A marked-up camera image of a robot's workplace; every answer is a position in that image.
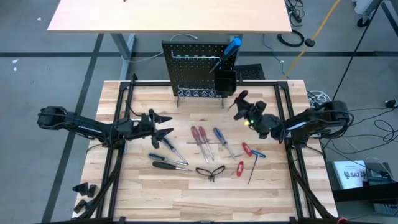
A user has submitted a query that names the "black metal pegboard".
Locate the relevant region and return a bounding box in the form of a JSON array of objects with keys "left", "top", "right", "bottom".
[{"left": 160, "top": 40, "right": 239, "bottom": 111}]

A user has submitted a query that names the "long black slanting cable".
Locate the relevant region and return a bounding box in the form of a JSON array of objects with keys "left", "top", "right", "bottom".
[{"left": 331, "top": 0, "right": 383, "bottom": 102}]

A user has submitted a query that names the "black grid floor mat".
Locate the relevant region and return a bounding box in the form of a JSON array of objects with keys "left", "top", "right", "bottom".
[{"left": 233, "top": 63, "right": 266, "bottom": 81}]

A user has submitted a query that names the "light wooden desk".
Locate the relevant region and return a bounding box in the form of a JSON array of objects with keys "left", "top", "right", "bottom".
[{"left": 46, "top": 0, "right": 293, "bottom": 82}]

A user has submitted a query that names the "black grey device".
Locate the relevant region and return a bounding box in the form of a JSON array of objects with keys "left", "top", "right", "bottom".
[{"left": 364, "top": 161, "right": 395, "bottom": 185}]

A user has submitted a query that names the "office chair base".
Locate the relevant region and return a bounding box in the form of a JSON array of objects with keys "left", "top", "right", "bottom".
[{"left": 353, "top": 0, "right": 398, "bottom": 29}]

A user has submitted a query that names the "blue T-handle hex key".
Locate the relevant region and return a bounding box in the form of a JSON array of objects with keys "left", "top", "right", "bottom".
[{"left": 247, "top": 149, "right": 267, "bottom": 185}]

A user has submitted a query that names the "grey cable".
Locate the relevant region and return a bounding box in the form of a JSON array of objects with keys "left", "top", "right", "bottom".
[{"left": 121, "top": 32, "right": 199, "bottom": 65}]

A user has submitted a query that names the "large red clear screwdriver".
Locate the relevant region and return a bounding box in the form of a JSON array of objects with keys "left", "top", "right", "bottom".
[{"left": 190, "top": 125, "right": 210, "bottom": 164}]

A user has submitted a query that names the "chrome hook rail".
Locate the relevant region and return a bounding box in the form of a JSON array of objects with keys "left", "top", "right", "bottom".
[{"left": 170, "top": 50, "right": 229, "bottom": 63}]

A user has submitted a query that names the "red T-handle hex key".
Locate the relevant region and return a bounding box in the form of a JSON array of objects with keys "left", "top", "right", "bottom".
[
  {"left": 231, "top": 142, "right": 254, "bottom": 158},
  {"left": 236, "top": 160, "right": 246, "bottom": 178}
]

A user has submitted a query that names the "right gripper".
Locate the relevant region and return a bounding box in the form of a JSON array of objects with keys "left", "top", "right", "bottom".
[{"left": 233, "top": 96, "right": 268, "bottom": 126}]

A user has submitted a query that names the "long black screwdriver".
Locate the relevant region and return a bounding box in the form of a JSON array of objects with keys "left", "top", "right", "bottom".
[{"left": 152, "top": 161, "right": 193, "bottom": 172}]

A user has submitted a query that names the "white printed box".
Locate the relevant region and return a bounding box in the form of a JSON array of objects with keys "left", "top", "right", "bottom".
[{"left": 331, "top": 159, "right": 368, "bottom": 190}]

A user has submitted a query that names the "large blue black screwdriver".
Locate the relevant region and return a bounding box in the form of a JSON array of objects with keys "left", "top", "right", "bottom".
[{"left": 208, "top": 36, "right": 243, "bottom": 75}]

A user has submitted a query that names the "thin black cable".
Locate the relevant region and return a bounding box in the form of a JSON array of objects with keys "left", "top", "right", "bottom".
[{"left": 262, "top": 34, "right": 290, "bottom": 80}]

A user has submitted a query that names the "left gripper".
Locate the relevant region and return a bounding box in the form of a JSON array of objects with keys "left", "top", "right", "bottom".
[{"left": 136, "top": 108, "right": 175, "bottom": 149}]

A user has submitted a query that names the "clear blue handled screwdriver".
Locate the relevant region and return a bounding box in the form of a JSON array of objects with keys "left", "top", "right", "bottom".
[{"left": 212, "top": 127, "right": 238, "bottom": 160}]

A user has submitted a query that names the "black cable bundle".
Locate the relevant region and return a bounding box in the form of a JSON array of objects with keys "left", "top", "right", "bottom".
[{"left": 284, "top": 0, "right": 305, "bottom": 28}]

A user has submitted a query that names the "black grey handled screwdriver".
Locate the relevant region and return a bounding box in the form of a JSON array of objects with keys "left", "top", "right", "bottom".
[
  {"left": 161, "top": 136, "right": 189, "bottom": 165},
  {"left": 147, "top": 152, "right": 189, "bottom": 166}
]

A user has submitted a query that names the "short black screwdriver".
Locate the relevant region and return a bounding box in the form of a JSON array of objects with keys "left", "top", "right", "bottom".
[{"left": 228, "top": 89, "right": 249, "bottom": 112}]

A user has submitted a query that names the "black low shelf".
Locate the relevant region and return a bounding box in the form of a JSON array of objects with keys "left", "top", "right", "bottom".
[{"left": 329, "top": 180, "right": 398, "bottom": 203}]

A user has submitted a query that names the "black plastic pegboard bin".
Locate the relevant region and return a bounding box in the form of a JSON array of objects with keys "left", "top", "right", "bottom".
[{"left": 213, "top": 70, "right": 237, "bottom": 98}]

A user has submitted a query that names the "black aluminium table frame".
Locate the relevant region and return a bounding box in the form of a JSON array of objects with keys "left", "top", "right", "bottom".
[{"left": 72, "top": 73, "right": 341, "bottom": 224}]

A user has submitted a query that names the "black coiled cable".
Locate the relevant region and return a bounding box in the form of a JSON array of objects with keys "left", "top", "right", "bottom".
[{"left": 277, "top": 29, "right": 305, "bottom": 48}]

